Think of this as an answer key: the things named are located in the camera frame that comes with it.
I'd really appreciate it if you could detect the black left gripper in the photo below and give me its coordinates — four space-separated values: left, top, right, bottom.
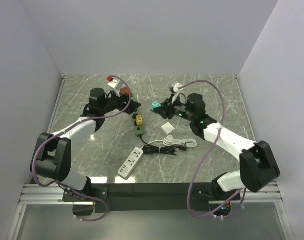
101 88 141 115

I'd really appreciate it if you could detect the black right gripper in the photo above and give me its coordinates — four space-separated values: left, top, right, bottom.
153 93 194 123

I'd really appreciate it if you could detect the teal plug adapter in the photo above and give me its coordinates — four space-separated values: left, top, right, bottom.
150 101 161 114

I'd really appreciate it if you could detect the yellow plug adapter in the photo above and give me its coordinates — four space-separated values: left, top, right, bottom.
135 114 143 126

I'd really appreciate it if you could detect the green power strip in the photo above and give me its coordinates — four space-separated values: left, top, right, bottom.
131 107 144 137

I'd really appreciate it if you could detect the white power strip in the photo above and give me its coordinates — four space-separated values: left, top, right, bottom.
117 147 143 179

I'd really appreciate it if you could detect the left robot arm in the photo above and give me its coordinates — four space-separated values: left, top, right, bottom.
30 88 141 201

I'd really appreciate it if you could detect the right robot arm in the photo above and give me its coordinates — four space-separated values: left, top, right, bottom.
152 93 280 200

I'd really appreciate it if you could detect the white plug adapter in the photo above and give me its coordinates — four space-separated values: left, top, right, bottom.
161 122 175 135

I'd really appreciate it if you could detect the red plug adapter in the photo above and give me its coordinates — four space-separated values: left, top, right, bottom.
120 87 130 95

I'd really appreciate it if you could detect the black base beam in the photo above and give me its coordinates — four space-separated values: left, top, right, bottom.
61 183 242 215

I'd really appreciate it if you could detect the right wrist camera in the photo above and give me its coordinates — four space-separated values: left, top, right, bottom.
170 81 182 104

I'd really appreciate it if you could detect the white coiled cable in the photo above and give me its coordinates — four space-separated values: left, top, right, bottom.
141 134 198 149

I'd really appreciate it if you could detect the black coiled cable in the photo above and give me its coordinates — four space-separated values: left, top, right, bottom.
139 136 187 157

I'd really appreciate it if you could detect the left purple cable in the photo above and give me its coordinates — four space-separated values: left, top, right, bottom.
31 75 132 222

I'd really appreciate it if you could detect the purple cable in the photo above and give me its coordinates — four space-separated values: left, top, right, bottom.
31 75 132 222
178 80 246 220

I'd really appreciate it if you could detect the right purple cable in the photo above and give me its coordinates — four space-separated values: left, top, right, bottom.
178 80 246 220

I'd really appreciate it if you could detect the aluminium frame rail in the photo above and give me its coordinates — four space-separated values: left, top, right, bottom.
18 182 283 205

